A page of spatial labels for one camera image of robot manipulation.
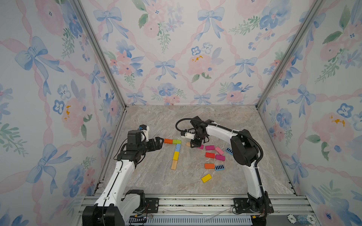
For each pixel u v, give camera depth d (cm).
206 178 83
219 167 86
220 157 92
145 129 74
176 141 98
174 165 88
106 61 92
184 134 88
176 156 91
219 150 93
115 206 41
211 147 96
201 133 75
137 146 62
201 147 94
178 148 95
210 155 93
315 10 70
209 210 74
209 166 88
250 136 59
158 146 73
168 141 99
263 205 64
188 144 95
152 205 74
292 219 70
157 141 73
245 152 57
